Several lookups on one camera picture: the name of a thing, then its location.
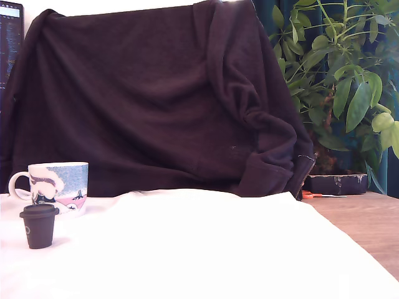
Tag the grey cup-shaped coffee capsule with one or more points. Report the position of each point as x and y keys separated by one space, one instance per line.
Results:
x=39 y=229

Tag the dark draped sweater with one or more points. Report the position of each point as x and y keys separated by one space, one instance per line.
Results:
x=140 y=102

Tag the white table cloth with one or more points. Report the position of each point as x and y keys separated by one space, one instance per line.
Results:
x=193 y=246

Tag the dark rectangular planter box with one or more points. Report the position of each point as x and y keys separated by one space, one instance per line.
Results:
x=330 y=184

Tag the white mug with cartoon print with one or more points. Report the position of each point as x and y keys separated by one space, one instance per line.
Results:
x=67 y=180

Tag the green leafy house plant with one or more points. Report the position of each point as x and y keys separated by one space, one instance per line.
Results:
x=358 y=102

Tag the computer monitor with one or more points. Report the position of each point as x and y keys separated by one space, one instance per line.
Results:
x=9 y=46

